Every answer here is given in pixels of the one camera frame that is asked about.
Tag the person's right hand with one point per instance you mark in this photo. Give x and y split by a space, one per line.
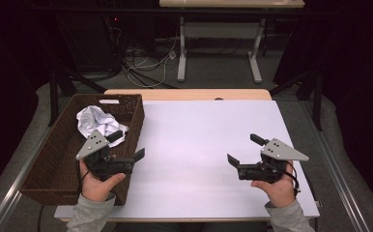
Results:
279 191

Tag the light wooden table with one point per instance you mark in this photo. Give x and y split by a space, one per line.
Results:
191 94

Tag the black horizontal bar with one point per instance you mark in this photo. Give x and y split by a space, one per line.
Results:
142 11

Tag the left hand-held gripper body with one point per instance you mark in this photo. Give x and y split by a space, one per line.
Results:
92 146

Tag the white shorts with black waistband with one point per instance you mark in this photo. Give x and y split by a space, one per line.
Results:
94 121

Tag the brown woven basket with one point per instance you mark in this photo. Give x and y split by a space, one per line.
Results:
62 154

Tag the black metal stand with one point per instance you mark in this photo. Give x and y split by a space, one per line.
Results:
53 96
318 103

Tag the aluminium rail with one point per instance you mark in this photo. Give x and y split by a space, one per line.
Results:
339 174
10 196

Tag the dark computer tower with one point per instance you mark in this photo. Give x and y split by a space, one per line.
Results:
88 42

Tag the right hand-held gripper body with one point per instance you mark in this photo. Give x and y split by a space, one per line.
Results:
279 150

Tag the white board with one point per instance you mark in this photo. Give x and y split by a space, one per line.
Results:
191 135

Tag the white desk with metal legs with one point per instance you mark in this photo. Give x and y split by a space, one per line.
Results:
226 3

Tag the person's left hand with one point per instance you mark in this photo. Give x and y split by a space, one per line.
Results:
96 188

